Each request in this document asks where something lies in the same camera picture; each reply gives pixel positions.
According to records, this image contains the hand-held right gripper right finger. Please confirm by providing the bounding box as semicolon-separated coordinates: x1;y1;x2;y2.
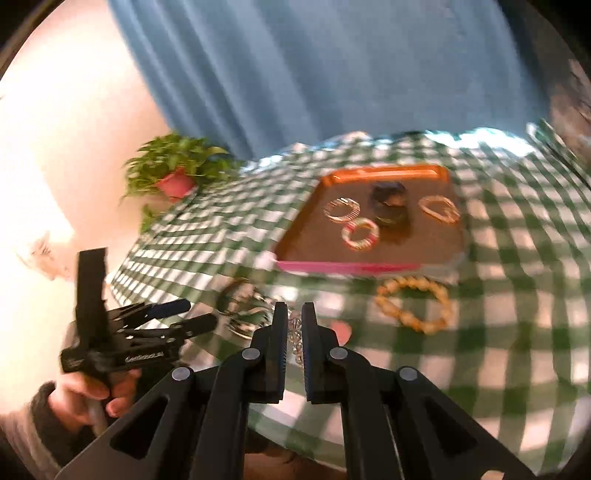
301;302;539;480

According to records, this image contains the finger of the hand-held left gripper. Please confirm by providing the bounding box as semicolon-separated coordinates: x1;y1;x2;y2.
124;315;219;342
108;299;192;326

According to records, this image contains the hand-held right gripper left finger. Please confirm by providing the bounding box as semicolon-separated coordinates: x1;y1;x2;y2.
55;302;289;480

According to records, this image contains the clear crystal bead bracelet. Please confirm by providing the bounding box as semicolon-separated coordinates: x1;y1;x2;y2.
286;311;306;367

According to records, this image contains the silver chain bracelet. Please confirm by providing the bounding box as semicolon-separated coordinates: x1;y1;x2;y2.
217;281;274;340

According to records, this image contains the amber bead bracelet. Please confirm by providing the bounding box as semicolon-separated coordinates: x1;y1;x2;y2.
374;276;455;334

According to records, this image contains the orange metal tray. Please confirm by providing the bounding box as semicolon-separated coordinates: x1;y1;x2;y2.
274;165;466;277

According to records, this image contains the red and white bangle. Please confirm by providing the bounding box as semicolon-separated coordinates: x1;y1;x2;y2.
342;218;380;252

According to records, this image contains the silver striped bangle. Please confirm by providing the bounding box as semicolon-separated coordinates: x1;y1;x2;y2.
323;198;362;223

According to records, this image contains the black jewelry case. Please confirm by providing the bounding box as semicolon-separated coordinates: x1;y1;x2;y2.
369;182;411;232

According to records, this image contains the pink and gold bangle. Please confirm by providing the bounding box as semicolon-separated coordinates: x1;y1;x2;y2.
419;195;461;225

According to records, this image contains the person's left forearm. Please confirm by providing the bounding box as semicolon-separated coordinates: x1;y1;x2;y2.
0;381;100;480

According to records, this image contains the person's left hand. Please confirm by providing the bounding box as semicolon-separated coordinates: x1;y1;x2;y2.
48;368;140;435

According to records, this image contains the green potted plant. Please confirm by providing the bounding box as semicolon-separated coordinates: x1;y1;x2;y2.
121;134;243;232

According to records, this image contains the green checked tablecloth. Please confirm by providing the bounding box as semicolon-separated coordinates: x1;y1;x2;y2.
106;122;591;472

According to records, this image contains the blue curtain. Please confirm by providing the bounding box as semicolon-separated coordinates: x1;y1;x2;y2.
106;0;555;160

